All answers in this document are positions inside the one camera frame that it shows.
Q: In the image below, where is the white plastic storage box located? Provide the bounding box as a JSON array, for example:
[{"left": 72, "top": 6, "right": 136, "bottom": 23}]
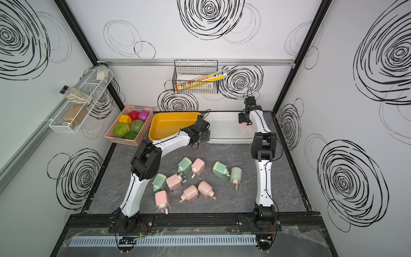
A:
[{"left": 205, "top": 111, "right": 257, "bottom": 144}]

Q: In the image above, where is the yellow plastic storage box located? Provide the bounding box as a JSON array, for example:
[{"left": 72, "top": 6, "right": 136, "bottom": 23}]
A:
[{"left": 148, "top": 112, "right": 200, "bottom": 141}]

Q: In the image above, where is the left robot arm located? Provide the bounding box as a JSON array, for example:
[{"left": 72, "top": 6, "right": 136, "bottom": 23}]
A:
[{"left": 113, "top": 115, "right": 210, "bottom": 232}]

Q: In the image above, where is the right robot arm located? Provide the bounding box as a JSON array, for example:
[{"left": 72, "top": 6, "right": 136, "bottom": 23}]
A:
[{"left": 239, "top": 96, "right": 278, "bottom": 229}]

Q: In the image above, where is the yellow red tube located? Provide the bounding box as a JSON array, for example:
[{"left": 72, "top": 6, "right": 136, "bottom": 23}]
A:
[{"left": 175, "top": 71, "right": 226, "bottom": 92}]

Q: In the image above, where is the green sharpener right square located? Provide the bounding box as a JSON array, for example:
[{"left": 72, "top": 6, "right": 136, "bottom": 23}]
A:
[{"left": 213, "top": 161, "right": 231, "bottom": 178}]

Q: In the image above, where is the magenta toy fruit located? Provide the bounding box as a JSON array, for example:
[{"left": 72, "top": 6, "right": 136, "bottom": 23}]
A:
[{"left": 138, "top": 111, "right": 150, "bottom": 122}]

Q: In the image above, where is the green sharpener right round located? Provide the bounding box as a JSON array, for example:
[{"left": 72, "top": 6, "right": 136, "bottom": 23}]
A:
[{"left": 230, "top": 167, "right": 242, "bottom": 190}]

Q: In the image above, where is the light green toy apple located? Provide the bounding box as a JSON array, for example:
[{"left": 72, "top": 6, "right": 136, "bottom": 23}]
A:
[{"left": 130, "top": 120, "right": 144, "bottom": 134}]

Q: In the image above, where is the red toy fruit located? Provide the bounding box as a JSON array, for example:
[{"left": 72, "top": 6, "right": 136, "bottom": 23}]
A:
[{"left": 128, "top": 110, "right": 140, "bottom": 121}]

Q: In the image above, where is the pink perforated basket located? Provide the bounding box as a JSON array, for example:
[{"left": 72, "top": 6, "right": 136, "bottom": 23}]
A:
[{"left": 104, "top": 106, "right": 153, "bottom": 146}]

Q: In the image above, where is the yellow toy fruit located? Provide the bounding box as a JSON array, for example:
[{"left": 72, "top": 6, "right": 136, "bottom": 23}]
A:
[{"left": 118, "top": 115, "right": 133, "bottom": 125}]

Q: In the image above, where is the green toy cabbage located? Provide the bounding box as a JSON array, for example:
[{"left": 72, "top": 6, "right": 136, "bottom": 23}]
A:
[{"left": 113, "top": 123, "right": 131, "bottom": 138}]

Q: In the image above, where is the clear jar on shelf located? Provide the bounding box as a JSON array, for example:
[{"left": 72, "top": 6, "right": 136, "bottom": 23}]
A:
[{"left": 96, "top": 63, "right": 109, "bottom": 82}]

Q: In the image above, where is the brown block on shelf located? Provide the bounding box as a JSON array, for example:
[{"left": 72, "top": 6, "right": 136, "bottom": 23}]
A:
[{"left": 63, "top": 105, "right": 88, "bottom": 126}]

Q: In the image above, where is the bottle lying on shelf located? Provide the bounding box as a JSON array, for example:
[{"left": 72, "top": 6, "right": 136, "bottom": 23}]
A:
[{"left": 60, "top": 86, "right": 94, "bottom": 106}]

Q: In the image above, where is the black wire wall basket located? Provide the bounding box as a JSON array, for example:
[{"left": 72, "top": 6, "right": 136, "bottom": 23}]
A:
[{"left": 172, "top": 59, "right": 219, "bottom": 94}]

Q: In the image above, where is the white slotted cable duct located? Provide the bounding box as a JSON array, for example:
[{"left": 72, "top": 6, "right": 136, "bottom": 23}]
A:
[{"left": 68, "top": 235, "right": 257, "bottom": 247}]

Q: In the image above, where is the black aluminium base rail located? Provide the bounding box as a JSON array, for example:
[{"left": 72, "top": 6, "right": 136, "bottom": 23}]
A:
[{"left": 65, "top": 211, "right": 325, "bottom": 229}]

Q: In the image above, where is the white wire wall shelf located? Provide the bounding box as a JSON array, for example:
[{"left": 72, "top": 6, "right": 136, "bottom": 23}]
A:
[{"left": 49, "top": 65, "right": 114, "bottom": 134}]

